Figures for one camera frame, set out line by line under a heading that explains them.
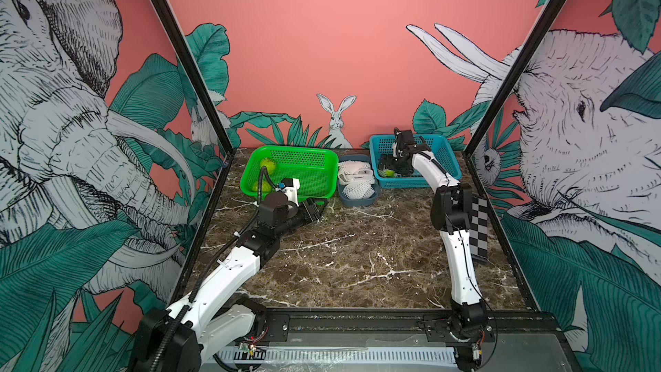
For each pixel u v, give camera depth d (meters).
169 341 0.37
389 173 1.06
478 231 0.93
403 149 0.84
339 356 0.70
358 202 1.02
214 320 0.55
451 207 0.65
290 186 0.72
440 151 1.14
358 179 1.01
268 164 1.07
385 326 0.76
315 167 1.15
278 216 0.58
